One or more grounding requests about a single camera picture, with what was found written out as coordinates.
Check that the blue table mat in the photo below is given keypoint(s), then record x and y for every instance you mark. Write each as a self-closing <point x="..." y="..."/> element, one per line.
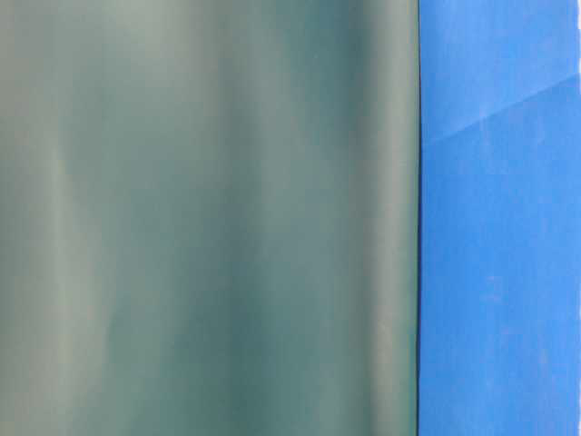
<point x="499" y="329"/>

